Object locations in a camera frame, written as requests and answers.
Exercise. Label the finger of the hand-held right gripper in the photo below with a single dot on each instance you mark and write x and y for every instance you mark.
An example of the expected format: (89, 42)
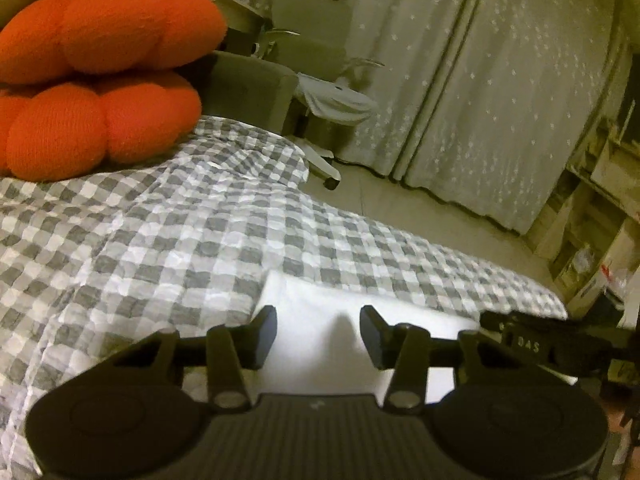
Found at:
(497, 321)

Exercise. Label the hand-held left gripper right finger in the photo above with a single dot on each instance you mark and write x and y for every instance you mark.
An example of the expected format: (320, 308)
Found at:
(371, 335)

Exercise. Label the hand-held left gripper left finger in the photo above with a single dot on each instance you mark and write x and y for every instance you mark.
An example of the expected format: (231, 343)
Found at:
(266, 335)

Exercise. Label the white t-shirt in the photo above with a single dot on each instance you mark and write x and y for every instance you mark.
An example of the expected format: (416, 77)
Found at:
(310, 300)

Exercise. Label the grey checked blanket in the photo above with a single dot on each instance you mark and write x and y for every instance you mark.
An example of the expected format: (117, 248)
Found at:
(150, 240)

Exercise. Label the wooden shelf unit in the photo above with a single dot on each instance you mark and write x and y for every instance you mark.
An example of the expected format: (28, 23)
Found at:
(600, 170)

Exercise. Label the star-patterned curtain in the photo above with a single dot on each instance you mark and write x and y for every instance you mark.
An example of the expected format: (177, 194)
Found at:
(525, 85)
(410, 60)

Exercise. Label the grey cloth on chair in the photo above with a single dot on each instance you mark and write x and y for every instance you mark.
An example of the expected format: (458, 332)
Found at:
(335, 100)

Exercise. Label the white desk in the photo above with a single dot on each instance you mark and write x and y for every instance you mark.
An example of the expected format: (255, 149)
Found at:
(240, 15)

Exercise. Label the grey office chair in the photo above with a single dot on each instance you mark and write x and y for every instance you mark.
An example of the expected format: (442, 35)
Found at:
(305, 15)

